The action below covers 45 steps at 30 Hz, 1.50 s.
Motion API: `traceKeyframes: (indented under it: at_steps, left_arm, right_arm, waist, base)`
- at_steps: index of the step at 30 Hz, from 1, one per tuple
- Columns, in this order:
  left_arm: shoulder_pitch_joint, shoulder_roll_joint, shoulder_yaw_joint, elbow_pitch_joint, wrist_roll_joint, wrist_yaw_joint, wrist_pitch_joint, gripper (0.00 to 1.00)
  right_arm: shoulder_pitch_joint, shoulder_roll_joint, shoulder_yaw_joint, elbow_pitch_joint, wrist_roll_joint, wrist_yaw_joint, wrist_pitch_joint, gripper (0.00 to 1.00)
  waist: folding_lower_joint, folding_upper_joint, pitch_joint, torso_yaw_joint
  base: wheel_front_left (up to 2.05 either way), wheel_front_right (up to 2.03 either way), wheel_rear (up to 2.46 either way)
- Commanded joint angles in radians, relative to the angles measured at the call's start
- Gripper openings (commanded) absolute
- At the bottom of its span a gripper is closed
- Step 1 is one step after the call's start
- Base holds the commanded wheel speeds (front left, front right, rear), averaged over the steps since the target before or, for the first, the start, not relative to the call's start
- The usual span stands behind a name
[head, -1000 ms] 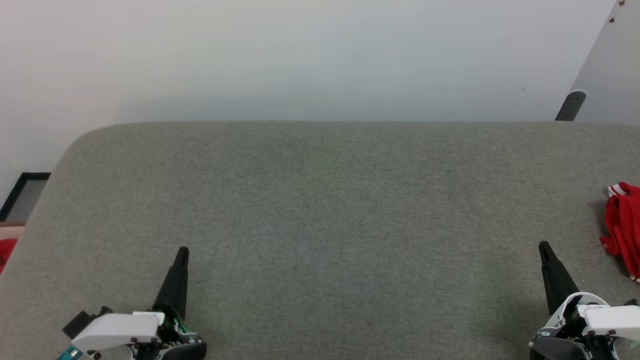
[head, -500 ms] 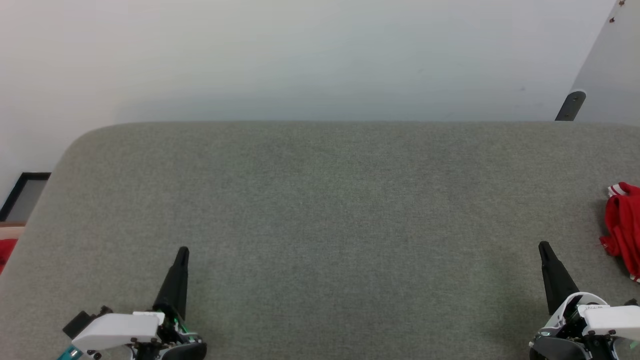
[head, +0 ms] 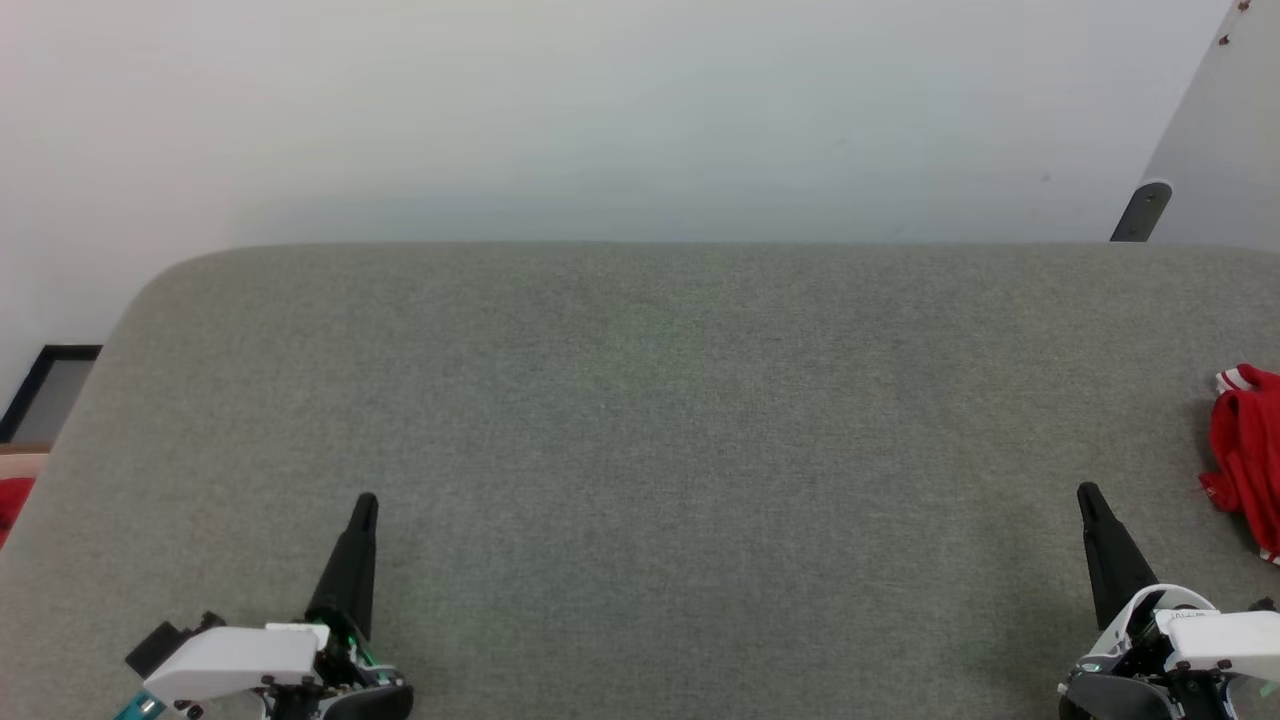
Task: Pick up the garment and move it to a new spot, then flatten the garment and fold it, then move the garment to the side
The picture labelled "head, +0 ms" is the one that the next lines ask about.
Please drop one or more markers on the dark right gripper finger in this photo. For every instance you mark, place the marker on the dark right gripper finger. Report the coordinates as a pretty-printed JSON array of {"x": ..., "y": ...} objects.
[{"x": 1115, "y": 560}]

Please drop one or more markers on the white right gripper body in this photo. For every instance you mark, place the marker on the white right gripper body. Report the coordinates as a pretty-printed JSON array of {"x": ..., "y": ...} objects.
[{"x": 1220, "y": 650}]

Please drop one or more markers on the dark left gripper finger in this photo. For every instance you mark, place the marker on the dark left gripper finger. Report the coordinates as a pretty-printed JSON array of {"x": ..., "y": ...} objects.
[{"x": 350, "y": 580}]

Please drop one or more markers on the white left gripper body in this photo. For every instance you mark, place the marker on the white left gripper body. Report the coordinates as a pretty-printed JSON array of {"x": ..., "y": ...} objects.
[{"x": 240, "y": 660}]

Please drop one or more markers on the red and white jersey shirt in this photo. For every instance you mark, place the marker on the red and white jersey shirt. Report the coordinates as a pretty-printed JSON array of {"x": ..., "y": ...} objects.
[{"x": 1250, "y": 450}]

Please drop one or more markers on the red object beside sofa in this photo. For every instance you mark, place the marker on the red object beside sofa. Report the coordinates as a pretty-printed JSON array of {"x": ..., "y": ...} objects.
[{"x": 12, "y": 505}]

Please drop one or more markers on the black framed panel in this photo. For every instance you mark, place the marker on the black framed panel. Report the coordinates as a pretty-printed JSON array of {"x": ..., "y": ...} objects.
[{"x": 45, "y": 390}]

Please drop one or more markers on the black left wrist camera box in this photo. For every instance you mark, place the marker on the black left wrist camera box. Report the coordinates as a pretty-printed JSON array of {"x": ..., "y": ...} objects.
[{"x": 160, "y": 645}]

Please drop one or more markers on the dark grey metal bracket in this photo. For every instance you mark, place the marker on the dark grey metal bracket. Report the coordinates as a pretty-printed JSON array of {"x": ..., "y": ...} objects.
[{"x": 1142, "y": 212}]

